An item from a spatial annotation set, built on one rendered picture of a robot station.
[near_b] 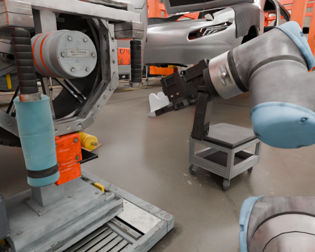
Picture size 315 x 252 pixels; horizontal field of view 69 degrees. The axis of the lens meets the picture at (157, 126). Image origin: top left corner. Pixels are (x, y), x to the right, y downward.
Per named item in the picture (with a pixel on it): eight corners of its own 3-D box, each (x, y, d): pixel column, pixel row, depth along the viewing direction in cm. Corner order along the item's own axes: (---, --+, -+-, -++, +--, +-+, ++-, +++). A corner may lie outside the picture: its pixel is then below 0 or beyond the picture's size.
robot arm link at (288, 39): (306, 40, 33) (295, 3, 38) (226, 75, 41) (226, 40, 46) (322, 80, 38) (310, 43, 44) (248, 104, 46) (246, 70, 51)
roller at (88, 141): (64, 134, 112) (63, 123, 110) (102, 149, 94) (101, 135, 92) (53, 137, 108) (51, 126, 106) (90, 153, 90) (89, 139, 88)
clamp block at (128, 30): (125, 40, 79) (124, 24, 77) (144, 39, 73) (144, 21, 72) (113, 39, 75) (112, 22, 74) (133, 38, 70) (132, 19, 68)
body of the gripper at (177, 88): (173, 79, 59) (215, 58, 52) (185, 109, 59) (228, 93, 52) (156, 81, 53) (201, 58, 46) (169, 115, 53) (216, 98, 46)
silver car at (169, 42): (233, 64, 757) (238, 11, 713) (298, 65, 643) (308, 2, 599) (121, 68, 391) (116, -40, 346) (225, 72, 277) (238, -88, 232)
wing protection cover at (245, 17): (239, 42, 363) (243, 6, 348) (259, 41, 344) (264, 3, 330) (220, 39, 310) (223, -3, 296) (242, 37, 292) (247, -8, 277)
